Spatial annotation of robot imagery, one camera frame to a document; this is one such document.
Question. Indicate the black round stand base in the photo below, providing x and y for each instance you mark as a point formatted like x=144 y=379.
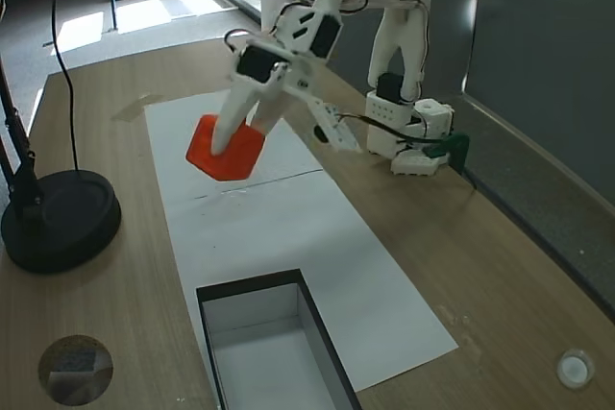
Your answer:
x=67 y=218

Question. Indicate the grey desk partition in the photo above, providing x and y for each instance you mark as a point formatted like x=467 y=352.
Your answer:
x=528 y=45

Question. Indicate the white gripper camera mount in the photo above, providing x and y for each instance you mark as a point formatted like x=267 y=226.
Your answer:
x=331 y=117

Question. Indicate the black stand pole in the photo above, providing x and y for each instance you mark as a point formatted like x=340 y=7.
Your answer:
x=21 y=160

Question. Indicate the brown cardboard box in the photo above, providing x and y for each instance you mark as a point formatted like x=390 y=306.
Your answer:
x=269 y=362

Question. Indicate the white round cap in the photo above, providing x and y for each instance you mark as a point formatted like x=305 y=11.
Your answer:
x=575 y=368

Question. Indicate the orange cube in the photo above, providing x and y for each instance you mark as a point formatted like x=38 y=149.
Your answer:
x=240 y=160

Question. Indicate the green table clamp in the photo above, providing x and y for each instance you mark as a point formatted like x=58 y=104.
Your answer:
x=454 y=143

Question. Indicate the white paper sheet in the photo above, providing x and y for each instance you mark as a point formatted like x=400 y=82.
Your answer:
x=168 y=155
x=288 y=237

